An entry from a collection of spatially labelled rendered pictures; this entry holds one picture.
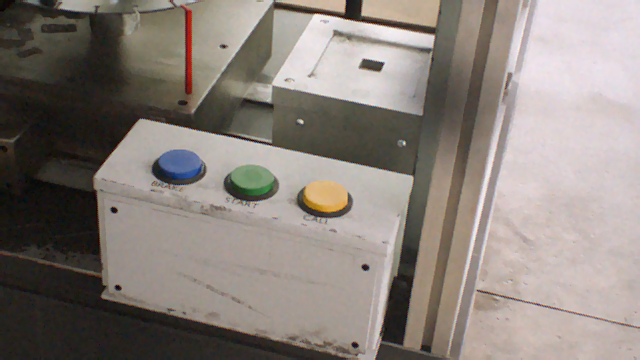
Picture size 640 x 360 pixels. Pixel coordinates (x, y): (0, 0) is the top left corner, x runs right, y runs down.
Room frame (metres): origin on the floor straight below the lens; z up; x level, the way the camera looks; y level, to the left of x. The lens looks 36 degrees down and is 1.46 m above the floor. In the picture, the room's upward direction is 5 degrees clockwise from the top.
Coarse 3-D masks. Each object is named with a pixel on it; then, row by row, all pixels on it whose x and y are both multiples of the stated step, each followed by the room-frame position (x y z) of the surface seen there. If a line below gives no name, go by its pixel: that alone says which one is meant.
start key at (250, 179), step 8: (240, 168) 0.78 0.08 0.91; (248, 168) 0.78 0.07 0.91; (256, 168) 0.78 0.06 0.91; (264, 168) 0.78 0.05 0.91; (232, 176) 0.76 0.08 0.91; (240, 176) 0.76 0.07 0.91; (248, 176) 0.76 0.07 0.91; (256, 176) 0.77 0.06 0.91; (264, 176) 0.77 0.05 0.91; (272, 176) 0.77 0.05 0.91; (232, 184) 0.75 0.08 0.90; (240, 184) 0.75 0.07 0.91; (248, 184) 0.75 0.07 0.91; (256, 184) 0.75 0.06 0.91; (264, 184) 0.75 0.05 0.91; (272, 184) 0.76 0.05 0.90; (240, 192) 0.75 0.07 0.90; (248, 192) 0.75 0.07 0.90; (256, 192) 0.75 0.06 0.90; (264, 192) 0.75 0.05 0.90
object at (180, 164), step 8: (168, 152) 0.79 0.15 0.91; (176, 152) 0.79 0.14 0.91; (184, 152) 0.79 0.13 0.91; (192, 152) 0.79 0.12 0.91; (160, 160) 0.78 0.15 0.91; (168, 160) 0.78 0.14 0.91; (176, 160) 0.78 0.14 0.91; (184, 160) 0.78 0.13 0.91; (192, 160) 0.78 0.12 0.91; (200, 160) 0.78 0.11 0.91; (160, 168) 0.77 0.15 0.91; (168, 168) 0.77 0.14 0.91; (176, 168) 0.77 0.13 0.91; (184, 168) 0.77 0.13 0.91; (192, 168) 0.77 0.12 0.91; (200, 168) 0.78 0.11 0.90; (168, 176) 0.76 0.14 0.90; (176, 176) 0.76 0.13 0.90; (184, 176) 0.76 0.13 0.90; (192, 176) 0.77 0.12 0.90
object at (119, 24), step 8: (96, 8) 1.11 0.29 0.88; (136, 8) 1.13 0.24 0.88; (96, 16) 1.11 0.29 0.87; (104, 16) 1.11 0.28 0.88; (112, 16) 1.11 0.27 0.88; (120, 16) 1.11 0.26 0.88; (128, 16) 1.12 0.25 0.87; (136, 16) 1.13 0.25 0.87; (96, 24) 1.11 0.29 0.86; (104, 24) 1.11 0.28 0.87; (112, 24) 1.11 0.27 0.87; (120, 24) 1.11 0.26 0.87; (128, 24) 1.12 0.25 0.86; (136, 24) 1.13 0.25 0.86; (96, 32) 1.12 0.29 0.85; (104, 32) 1.11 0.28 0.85; (112, 32) 1.11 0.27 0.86; (120, 32) 1.11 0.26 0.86; (128, 32) 1.12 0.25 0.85
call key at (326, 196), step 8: (312, 184) 0.76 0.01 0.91; (320, 184) 0.76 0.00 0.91; (328, 184) 0.76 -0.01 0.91; (336, 184) 0.77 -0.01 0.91; (304, 192) 0.75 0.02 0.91; (312, 192) 0.75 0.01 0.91; (320, 192) 0.75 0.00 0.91; (328, 192) 0.75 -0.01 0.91; (336, 192) 0.75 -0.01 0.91; (344, 192) 0.75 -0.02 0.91; (304, 200) 0.74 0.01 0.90; (312, 200) 0.74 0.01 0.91; (320, 200) 0.74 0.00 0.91; (328, 200) 0.74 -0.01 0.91; (336, 200) 0.74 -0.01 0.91; (344, 200) 0.74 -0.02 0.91; (312, 208) 0.73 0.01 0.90; (320, 208) 0.73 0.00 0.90; (328, 208) 0.73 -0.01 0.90; (336, 208) 0.73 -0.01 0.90
